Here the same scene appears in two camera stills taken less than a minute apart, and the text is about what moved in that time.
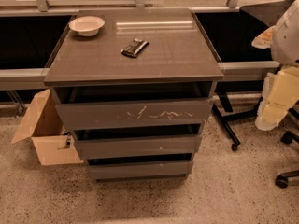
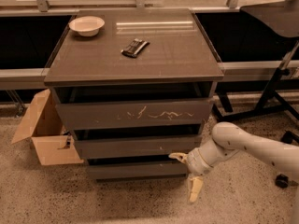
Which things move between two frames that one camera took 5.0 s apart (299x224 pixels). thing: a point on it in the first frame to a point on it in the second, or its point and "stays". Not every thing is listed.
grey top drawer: [135, 113] stays
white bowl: [87, 26] stays
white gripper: [287, 42] to [194, 162]
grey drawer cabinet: [135, 86] stays
